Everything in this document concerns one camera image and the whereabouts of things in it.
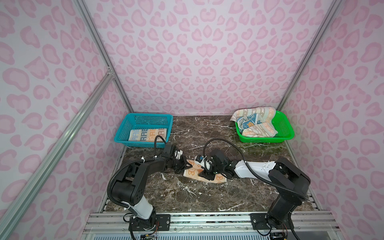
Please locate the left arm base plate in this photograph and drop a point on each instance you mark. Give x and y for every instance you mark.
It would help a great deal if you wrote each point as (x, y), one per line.
(159, 222)

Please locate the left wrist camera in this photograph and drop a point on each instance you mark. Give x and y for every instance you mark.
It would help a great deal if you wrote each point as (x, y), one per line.
(171, 152)

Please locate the blue patterned towel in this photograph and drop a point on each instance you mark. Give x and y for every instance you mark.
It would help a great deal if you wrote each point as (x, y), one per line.
(246, 122)

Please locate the orange bear pattern towel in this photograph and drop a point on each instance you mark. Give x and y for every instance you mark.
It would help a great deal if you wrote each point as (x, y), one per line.
(196, 169)

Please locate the left rear aluminium post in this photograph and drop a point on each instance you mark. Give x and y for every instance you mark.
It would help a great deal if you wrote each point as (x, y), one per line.
(91, 27)

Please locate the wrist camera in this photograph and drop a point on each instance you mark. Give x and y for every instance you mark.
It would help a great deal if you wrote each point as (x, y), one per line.
(171, 152)
(215, 162)

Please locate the right rear aluminium post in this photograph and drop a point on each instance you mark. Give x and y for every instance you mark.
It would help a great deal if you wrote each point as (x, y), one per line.
(332, 12)

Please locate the pale pink patterned towel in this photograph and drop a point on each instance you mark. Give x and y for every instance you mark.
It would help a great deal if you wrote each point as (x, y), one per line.
(263, 130)

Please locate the teal plastic basket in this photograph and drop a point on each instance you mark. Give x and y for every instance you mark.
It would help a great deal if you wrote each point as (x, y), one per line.
(144, 121)

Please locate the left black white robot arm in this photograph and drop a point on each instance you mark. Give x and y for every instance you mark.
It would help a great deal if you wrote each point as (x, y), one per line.
(127, 186)

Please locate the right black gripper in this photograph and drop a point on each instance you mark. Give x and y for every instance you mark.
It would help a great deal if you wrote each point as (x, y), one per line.
(206, 173)

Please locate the cream rabbit lettered towel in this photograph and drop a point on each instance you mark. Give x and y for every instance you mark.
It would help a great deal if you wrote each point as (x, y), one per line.
(146, 135)

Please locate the left diagonal aluminium strut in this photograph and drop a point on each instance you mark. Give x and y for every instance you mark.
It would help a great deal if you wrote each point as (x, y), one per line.
(20, 205)

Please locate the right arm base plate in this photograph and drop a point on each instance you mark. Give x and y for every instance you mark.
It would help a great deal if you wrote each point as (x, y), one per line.
(258, 221)

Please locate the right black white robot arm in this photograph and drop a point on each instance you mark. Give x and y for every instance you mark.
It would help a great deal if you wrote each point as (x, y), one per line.
(291, 183)

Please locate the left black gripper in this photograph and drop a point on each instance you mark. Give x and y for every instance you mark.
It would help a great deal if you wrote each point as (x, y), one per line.
(184, 165)

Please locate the aluminium front rail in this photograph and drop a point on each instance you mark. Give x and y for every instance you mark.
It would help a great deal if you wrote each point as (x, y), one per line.
(309, 225)

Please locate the green plastic basket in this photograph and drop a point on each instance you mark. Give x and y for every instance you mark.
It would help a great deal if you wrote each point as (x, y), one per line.
(281, 125)

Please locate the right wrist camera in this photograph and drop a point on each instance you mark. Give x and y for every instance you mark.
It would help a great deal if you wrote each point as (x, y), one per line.
(215, 162)

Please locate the aluminium post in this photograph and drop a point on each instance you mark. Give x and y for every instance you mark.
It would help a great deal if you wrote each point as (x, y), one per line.
(91, 27)
(332, 12)

